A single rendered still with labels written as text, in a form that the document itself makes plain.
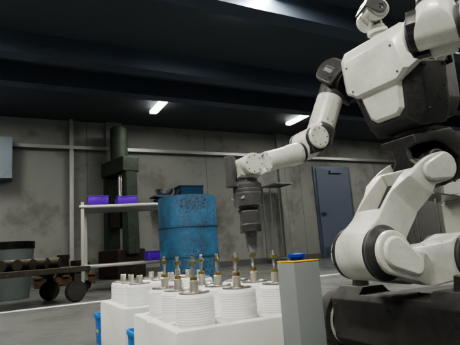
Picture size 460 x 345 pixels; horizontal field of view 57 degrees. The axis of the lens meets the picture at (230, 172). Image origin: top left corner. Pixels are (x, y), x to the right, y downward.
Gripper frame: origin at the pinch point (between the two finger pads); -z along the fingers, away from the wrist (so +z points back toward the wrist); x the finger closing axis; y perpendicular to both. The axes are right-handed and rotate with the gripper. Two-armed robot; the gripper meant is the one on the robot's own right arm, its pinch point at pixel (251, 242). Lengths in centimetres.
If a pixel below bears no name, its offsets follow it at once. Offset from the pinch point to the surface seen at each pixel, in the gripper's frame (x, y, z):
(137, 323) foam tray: 0.9, 34.4, -20.5
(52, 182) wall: 631, 277, 137
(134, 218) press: 594, 130, 61
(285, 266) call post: -30.1, -4.2, -6.2
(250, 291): -19.1, 3.2, -12.2
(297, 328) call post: -32.2, -5.1, -19.3
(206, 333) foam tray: -27.4, 14.7, -19.7
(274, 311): -15.3, -2.8, -17.8
